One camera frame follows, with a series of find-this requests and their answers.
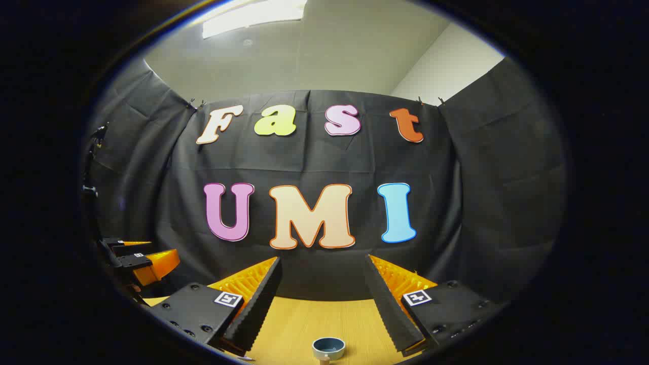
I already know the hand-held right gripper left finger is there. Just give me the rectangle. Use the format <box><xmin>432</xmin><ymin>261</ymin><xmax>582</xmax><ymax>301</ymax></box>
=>
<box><xmin>145</xmin><ymin>256</ymin><xmax>283</xmax><ymax>355</ymax></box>

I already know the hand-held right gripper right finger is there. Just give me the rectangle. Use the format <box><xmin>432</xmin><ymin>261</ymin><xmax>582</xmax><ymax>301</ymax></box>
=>
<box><xmin>364</xmin><ymin>254</ymin><xmax>505</xmax><ymax>356</ymax></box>

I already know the blue-grey cup with wooden handle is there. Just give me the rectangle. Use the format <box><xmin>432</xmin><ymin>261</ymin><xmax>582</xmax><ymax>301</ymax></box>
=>
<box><xmin>312</xmin><ymin>337</ymin><xmax>346</xmax><ymax>364</ymax></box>

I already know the wooden desktop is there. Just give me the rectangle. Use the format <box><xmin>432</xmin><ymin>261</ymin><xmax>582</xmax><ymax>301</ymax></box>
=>
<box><xmin>145</xmin><ymin>296</ymin><xmax>426</xmax><ymax>365</ymax></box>

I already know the black backdrop stand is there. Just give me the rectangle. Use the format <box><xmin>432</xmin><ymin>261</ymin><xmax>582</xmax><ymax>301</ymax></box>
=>
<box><xmin>81</xmin><ymin>123</ymin><xmax>110</xmax><ymax>239</ymax></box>

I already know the black backdrop cloth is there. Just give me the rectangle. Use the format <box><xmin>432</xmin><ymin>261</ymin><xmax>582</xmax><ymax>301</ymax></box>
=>
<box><xmin>84</xmin><ymin>56</ymin><xmax>568</xmax><ymax>305</ymax></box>

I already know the ceiling light panel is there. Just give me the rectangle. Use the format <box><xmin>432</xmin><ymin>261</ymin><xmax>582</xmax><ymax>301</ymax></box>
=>
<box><xmin>202</xmin><ymin>0</ymin><xmax>308</xmax><ymax>40</ymax></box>

